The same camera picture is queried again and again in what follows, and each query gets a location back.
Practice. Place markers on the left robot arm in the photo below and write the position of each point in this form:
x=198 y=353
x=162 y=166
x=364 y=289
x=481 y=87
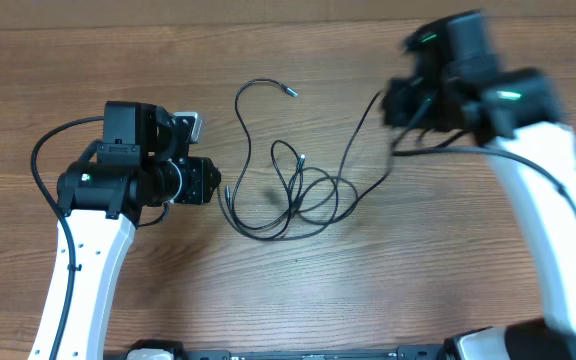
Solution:
x=141 y=160

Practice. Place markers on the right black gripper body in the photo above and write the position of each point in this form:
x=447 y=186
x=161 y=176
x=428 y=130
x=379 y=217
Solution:
x=419 y=109

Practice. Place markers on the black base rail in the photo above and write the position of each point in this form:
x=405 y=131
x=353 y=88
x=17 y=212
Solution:
x=402 y=352

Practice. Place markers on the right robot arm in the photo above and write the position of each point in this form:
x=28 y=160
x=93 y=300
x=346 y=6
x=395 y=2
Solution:
x=459 y=86

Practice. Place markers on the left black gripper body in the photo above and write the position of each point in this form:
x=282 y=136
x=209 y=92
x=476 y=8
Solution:
x=194 y=182

